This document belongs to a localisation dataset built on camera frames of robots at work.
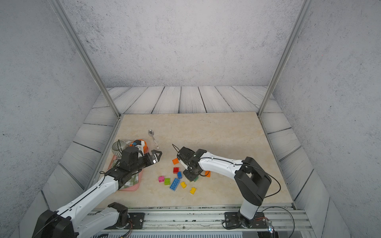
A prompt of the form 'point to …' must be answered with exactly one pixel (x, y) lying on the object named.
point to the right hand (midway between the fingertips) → (192, 175)
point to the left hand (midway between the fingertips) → (158, 155)
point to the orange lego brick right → (209, 174)
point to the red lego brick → (175, 170)
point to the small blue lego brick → (179, 175)
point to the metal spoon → (151, 133)
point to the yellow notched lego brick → (193, 190)
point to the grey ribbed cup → (117, 147)
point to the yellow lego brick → (183, 185)
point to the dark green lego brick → (196, 179)
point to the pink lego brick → (161, 179)
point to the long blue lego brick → (174, 184)
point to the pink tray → (115, 157)
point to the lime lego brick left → (167, 181)
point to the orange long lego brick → (175, 161)
